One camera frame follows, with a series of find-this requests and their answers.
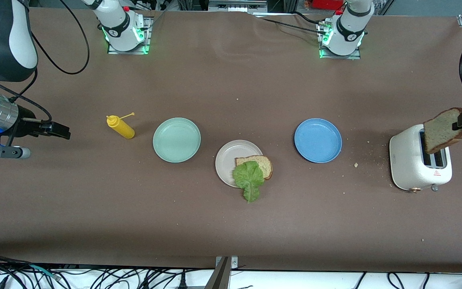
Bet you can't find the brown bread slice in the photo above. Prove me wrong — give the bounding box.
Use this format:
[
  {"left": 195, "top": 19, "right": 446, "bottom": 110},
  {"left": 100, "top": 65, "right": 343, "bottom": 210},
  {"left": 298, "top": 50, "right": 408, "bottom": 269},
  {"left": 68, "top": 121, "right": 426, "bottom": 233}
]
[
  {"left": 236, "top": 155, "right": 273, "bottom": 180},
  {"left": 423, "top": 107, "right": 462, "bottom": 155}
]

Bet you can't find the yellow mustard squeeze bottle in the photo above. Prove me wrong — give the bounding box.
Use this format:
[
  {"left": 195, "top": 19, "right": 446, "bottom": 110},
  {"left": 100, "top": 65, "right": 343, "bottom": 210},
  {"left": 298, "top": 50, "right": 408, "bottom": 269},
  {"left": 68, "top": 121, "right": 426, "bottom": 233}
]
[{"left": 106, "top": 112, "right": 136, "bottom": 139}]

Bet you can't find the green lettuce leaf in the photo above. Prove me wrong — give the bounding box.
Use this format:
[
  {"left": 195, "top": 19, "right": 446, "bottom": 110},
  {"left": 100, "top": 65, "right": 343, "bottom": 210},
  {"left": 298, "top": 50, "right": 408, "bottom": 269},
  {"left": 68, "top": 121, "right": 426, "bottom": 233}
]
[{"left": 232, "top": 161, "right": 265, "bottom": 204}]

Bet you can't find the mint green plate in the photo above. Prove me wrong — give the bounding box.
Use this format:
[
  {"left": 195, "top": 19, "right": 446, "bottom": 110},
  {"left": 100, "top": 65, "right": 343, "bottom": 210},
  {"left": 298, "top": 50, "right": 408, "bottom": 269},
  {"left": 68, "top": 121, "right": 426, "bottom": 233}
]
[{"left": 153, "top": 117, "right": 201, "bottom": 163}]

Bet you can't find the blue plate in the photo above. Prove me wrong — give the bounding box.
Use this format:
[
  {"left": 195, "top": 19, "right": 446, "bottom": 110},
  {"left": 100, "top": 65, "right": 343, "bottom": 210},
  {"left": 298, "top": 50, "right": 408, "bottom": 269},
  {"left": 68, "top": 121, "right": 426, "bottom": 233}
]
[{"left": 294, "top": 118, "right": 342, "bottom": 164}]

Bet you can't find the beige plate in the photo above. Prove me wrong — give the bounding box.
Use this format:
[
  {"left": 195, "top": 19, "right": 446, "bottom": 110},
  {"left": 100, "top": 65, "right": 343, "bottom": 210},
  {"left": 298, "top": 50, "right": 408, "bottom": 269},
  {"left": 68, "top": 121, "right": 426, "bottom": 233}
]
[{"left": 215, "top": 140, "right": 263, "bottom": 188}]

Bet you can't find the white toaster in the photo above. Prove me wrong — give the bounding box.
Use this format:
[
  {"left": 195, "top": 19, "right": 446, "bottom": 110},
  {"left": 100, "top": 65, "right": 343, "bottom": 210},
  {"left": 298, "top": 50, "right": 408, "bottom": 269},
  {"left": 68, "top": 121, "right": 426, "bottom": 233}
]
[{"left": 389, "top": 124, "right": 453, "bottom": 193}]

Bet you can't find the red box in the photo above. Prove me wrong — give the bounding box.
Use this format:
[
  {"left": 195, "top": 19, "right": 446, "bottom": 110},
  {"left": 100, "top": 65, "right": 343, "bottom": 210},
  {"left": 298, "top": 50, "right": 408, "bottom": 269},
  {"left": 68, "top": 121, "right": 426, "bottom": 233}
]
[{"left": 311, "top": 0, "right": 346, "bottom": 10}]

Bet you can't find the grey metal box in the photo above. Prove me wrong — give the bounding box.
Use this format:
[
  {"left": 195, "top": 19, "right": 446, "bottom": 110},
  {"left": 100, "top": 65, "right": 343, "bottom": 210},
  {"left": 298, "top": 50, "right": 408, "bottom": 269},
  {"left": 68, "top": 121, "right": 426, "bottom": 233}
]
[{"left": 208, "top": 0, "right": 268, "bottom": 12}]

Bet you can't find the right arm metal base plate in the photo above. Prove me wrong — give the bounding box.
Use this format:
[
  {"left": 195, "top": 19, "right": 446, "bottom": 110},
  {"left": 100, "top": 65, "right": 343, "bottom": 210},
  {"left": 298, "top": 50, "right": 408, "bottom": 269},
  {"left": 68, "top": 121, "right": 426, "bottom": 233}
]
[{"left": 107, "top": 16, "right": 153, "bottom": 55}]

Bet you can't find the teal cable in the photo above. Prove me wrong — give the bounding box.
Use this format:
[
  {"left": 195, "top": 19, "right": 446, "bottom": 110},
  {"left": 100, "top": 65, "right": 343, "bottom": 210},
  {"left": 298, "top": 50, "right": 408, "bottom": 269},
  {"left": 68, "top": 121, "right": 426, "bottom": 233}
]
[{"left": 28, "top": 264, "right": 61, "bottom": 279}]

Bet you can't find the black cable on table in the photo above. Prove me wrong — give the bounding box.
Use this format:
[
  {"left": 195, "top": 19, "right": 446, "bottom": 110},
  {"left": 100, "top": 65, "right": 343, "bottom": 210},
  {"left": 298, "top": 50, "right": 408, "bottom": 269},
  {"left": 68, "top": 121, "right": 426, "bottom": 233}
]
[{"left": 251, "top": 11, "right": 330, "bottom": 36}]

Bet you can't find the aluminium profile bracket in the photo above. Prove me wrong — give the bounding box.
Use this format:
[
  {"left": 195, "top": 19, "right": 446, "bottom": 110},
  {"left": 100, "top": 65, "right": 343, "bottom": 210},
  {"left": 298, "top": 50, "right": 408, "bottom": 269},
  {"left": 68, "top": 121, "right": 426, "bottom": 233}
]
[{"left": 205, "top": 256, "right": 239, "bottom": 289}]

